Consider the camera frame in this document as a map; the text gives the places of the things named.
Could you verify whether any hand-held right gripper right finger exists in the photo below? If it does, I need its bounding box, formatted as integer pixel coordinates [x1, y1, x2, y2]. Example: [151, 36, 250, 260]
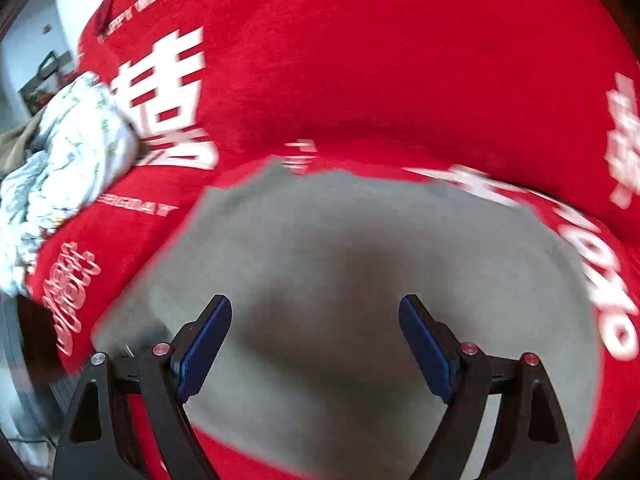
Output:
[398, 295, 578, 480]

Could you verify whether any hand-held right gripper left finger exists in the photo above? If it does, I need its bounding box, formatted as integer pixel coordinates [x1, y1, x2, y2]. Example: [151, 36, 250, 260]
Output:
[52, 294, 233, 480]

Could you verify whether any grey knit sweater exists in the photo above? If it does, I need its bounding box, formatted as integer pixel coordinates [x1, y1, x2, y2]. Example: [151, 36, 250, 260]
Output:
[91, 157, 603, 480]

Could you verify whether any white floral cloth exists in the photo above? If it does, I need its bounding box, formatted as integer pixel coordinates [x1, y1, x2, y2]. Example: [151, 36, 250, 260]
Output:
[0, 71, 142, 297]

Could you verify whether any red printed sofa cover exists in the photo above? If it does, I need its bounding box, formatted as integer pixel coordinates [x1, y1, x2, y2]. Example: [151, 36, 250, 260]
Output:
[27, 0, 640, 480]

